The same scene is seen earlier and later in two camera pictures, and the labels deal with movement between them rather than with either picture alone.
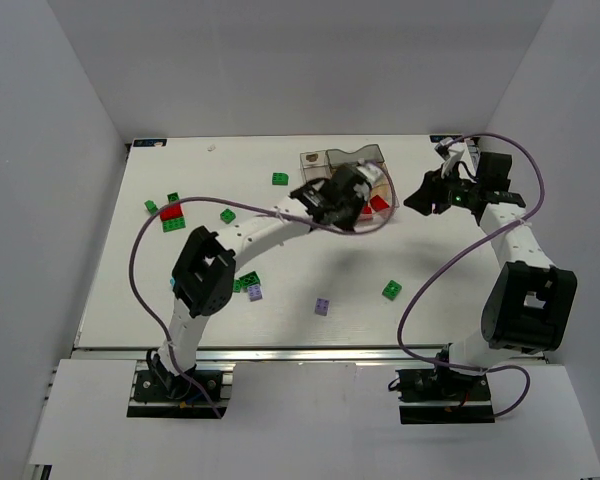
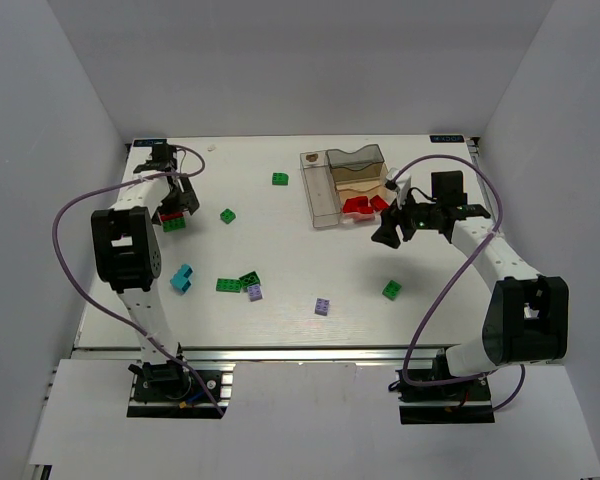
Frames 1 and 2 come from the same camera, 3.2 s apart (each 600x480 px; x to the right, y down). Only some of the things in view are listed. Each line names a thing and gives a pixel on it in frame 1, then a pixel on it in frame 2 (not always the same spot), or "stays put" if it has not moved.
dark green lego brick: (250, 279) stays put
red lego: (171, 211) stays put
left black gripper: (353, 197) to (181, 203)
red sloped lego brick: (377, 203) stays put
